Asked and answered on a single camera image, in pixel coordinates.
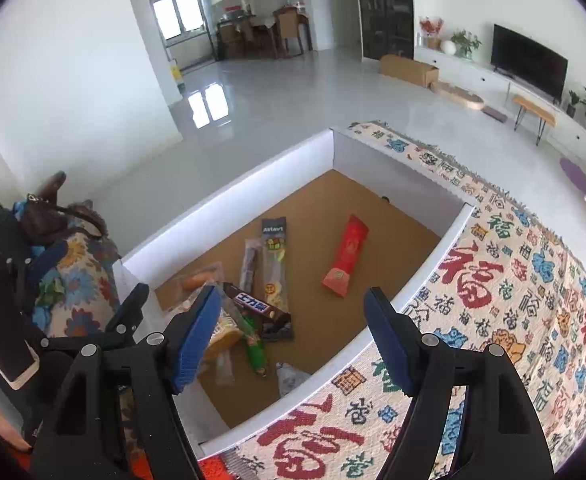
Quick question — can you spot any white cardboard box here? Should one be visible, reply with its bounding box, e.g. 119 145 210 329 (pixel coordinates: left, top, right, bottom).
113 127 476 461

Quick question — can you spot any white television cabinet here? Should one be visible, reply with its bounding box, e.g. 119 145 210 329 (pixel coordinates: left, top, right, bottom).
415 45 586 161

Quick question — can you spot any brown cardboard box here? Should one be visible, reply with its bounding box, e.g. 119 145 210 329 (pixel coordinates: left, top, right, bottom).
379 54 440 90

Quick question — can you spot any grey triangular snack packet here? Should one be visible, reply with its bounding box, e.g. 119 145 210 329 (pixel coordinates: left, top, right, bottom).
275 361 314 398

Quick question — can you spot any wooden bench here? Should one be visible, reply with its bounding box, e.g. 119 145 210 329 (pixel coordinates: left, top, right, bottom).
512 94 556 146

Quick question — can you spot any yellow corn snack packet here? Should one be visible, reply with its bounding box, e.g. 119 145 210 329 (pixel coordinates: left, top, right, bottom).
205 310 244 361

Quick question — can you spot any brown handbag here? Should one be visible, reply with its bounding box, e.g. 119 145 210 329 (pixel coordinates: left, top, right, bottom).
20 171 108 246

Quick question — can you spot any green potted plant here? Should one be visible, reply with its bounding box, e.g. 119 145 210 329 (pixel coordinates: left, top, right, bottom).
450 30 481 60

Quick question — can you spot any floral cushion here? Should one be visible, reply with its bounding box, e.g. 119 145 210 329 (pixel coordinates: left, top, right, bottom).
33 230 124 341

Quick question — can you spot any red snack packet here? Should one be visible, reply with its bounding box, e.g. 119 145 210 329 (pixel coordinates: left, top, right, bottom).
321 214 370 298

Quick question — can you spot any green sausage stick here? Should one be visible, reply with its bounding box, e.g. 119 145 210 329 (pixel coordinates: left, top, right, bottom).
240 312 268 377

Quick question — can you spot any dark glass cabinet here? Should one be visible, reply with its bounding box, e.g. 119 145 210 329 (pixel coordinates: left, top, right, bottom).
355 0 414 61

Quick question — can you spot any orange fluffy rug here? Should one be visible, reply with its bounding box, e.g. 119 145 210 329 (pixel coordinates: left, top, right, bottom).
198 457 228 480

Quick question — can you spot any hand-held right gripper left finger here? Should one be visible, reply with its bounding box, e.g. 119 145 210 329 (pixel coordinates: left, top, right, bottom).
33 285 224 480

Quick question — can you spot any dark sausage packet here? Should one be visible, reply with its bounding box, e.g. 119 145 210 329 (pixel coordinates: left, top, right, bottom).
243 237 264 301

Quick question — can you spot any printed woven blanket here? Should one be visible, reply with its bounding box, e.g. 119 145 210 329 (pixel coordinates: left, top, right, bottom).
198 120 586 480

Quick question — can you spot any purple floor mat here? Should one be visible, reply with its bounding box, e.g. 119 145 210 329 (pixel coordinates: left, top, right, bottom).
559 157 586 201

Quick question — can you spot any brown chocolate bar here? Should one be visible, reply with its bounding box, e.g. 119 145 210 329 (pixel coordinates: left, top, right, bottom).
223 282 294 343

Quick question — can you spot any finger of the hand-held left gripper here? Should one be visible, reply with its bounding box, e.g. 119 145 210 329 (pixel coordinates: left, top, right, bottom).
40 283 150 352

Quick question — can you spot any clear sausage packet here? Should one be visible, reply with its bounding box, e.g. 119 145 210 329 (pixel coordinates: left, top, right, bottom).
173 261 224 306

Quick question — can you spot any dining table with chairs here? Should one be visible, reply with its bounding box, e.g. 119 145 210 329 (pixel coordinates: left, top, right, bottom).
217 7 314 61

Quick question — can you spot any round cat scratcher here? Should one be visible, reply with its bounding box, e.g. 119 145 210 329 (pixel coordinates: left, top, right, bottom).
435 81 484 110

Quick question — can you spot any red flower vase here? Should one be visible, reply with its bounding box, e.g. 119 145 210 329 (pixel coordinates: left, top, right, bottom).
419 16 444 50

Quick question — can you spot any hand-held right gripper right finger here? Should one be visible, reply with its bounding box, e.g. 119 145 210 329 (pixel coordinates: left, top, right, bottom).
364 287 556 480

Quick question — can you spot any black television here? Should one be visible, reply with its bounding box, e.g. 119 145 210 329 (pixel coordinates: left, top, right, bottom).
490 24 568 103

